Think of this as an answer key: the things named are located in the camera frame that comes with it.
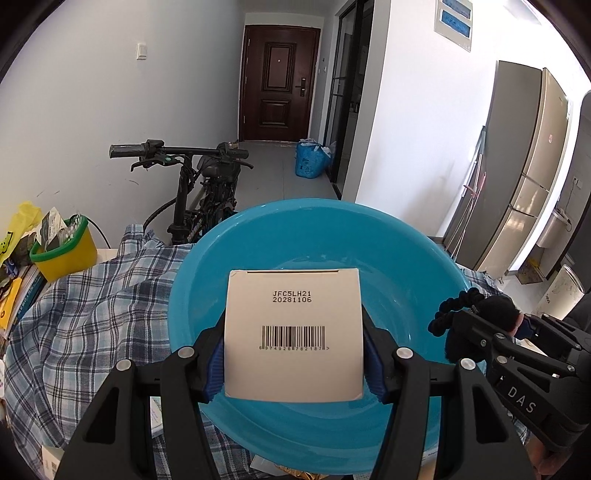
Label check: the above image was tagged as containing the blue plaid cloth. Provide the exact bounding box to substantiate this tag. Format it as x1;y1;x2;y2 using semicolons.
3;223;532;480

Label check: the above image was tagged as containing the yellow plastic bag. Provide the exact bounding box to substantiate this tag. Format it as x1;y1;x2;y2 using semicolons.
0;201;42;264

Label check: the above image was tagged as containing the dark brown entry door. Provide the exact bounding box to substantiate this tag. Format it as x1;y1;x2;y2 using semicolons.
239;25;321;142

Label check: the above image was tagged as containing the yellow green bin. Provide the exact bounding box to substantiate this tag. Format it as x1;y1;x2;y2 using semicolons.
29;215;97;282

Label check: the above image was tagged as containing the wall electrical panel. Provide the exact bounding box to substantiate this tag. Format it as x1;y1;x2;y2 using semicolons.
434;0;474;52

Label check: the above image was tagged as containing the black bicycle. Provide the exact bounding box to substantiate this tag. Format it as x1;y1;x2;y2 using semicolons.
109;139;253;245

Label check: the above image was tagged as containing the blue plastic basin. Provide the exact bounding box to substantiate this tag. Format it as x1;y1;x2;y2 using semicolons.
168;198;469;474

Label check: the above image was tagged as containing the white marbled paper roll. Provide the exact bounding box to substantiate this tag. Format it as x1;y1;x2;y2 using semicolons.
535;265;585;320

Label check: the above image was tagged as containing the blue shopping bag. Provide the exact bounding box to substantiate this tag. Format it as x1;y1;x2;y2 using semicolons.
294;139;332;179

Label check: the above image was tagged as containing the white barcode box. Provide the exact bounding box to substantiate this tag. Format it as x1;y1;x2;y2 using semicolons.
223;268;363;403

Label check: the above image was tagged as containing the silver refrigerator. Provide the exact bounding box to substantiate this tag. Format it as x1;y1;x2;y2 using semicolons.
449;60;568;278

